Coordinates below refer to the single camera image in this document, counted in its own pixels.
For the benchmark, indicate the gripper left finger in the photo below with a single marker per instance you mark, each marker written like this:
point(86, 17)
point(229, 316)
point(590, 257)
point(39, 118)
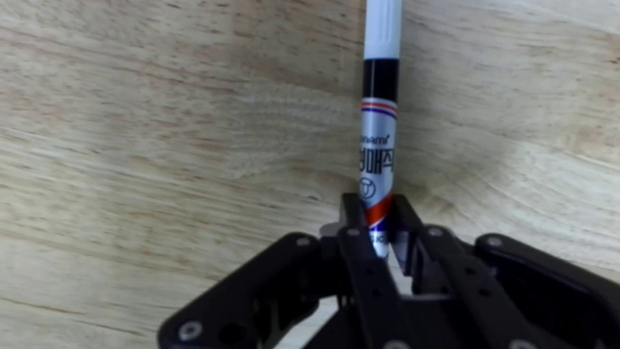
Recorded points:
point(290, 286)

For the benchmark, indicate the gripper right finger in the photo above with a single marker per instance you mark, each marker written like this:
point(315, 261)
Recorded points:
point(484, 286)

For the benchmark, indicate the silver marker with white cap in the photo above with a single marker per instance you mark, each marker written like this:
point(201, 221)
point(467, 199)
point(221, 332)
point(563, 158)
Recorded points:
point(379, 121)

